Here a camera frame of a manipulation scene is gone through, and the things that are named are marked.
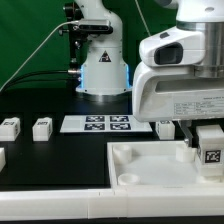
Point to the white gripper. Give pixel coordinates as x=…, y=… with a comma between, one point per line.
x=174, y=93

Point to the white square tabletop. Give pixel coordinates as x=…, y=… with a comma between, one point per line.
x=158, y=164

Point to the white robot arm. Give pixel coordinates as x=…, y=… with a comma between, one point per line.
x=104, y=73

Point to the white tag base sheet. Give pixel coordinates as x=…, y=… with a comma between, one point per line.
x=102, y=123

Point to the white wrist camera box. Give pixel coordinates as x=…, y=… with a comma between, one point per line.
x=173, y=47

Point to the black camera on mount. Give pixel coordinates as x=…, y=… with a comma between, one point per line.
x=79, y=28

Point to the white left obstacle wall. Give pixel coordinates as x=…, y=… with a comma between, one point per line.
x=2, y=158

